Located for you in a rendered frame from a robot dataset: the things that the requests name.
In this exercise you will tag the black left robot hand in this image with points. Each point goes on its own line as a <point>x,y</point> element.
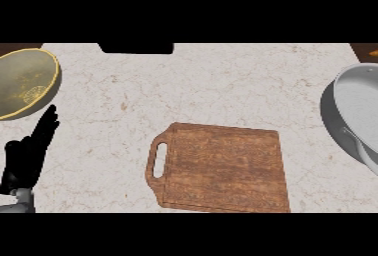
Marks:
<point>30,153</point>

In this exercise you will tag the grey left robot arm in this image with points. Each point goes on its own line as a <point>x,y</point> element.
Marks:
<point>20,204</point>

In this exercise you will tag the brown wooden cutting board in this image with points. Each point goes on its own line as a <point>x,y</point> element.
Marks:
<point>222,166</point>

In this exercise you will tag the yellow rimmed olive bowl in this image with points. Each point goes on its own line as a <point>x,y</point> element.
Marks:
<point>24,83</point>

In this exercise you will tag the black appliance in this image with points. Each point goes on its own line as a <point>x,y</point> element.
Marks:
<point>137,48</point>

